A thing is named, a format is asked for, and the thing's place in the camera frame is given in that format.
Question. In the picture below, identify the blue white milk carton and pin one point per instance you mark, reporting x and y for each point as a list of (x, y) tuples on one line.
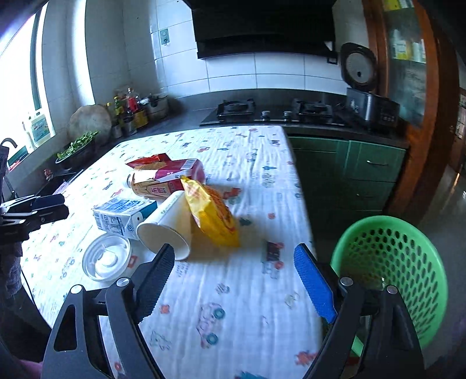
[(116, 218)]

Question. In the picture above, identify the group of condiment bottles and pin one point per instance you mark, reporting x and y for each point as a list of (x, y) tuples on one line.
[(127, 105)]

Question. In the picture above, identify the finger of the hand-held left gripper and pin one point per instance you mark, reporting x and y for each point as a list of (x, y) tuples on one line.
[(49, 202), (43, 218)]

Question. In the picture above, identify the black rice cooker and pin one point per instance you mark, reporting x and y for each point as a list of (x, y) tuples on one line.
[(367, 105)]

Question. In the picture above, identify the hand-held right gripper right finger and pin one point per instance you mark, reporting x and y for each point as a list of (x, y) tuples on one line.
[(315, 284)]

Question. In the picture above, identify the wooden glass door cabinet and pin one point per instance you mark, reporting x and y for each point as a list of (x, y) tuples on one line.
[(437, 109)]

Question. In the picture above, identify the white detergent bottle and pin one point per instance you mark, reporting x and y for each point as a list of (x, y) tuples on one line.
[(38, 129)]

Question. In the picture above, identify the green kitchen cabinets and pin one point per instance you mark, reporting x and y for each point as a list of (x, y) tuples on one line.
[(364, 164)]

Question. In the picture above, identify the round wooden chopping board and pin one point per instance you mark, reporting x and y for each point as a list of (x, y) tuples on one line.
[(87, 120)]

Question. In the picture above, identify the metal pot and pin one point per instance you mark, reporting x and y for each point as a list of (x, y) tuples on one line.
[(156, 107)]

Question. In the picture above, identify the purple towel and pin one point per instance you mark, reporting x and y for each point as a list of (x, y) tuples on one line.
[(9, 271)]

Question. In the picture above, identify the printed cartoon blanket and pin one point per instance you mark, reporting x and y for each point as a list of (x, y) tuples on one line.
[(236, 291)]

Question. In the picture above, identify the bowl of green vegetables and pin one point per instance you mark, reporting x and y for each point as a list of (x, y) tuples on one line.
[(76, 145)]

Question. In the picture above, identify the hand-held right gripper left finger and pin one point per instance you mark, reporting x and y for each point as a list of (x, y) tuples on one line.
[(156, 280)]

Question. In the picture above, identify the red drink carton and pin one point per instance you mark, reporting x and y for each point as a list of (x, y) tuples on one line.
[(182, 169)]

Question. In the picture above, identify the green plastic basket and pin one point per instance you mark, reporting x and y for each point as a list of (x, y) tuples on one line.
[(418, 255)]

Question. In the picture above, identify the red snack bag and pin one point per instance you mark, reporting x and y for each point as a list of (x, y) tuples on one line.
[(149, 160)]

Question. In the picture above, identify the small pink toy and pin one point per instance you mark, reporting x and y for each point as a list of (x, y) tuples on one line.
[(47, 175)]

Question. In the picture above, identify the black gas stove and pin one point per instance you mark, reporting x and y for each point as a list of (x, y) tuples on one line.
[(273, 114)]

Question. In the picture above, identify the orange label drink bottle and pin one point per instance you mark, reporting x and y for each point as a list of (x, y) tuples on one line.
[(153, 187)]

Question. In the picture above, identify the white paper cup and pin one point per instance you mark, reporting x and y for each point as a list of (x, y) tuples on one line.
[(164, 226)]

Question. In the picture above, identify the yellow snack bag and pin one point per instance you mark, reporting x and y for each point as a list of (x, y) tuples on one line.
[(211, 215)]

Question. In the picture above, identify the black range hood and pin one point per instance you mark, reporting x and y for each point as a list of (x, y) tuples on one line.
[(262, 25)]

